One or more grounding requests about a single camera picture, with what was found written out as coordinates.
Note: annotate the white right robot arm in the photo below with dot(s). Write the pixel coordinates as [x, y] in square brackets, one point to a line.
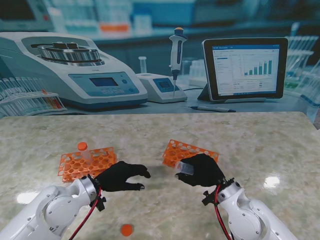
[250, 215]

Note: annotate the printed laboratory backdrop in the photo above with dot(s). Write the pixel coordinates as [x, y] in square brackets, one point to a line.
[150, 50]

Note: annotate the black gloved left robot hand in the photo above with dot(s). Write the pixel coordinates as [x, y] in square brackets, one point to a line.
[117, 176]

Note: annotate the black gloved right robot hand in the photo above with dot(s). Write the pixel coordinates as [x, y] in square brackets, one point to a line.
[207, 172]

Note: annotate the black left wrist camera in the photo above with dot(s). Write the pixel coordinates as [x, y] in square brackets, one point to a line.
[100, 203]

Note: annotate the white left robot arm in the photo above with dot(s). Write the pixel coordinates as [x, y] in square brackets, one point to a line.
[45, 212]

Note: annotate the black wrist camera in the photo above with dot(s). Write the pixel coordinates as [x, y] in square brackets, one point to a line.
[100, 203]
[208, 198]

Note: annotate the clear plastic test tube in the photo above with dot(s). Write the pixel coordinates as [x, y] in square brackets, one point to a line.
[185, 168]
[86, 156]

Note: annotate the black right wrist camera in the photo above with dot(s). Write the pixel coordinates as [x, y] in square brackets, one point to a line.
[208, 198]

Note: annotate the empty orange test tube rack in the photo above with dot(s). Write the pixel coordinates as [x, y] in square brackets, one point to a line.
[100, 165]

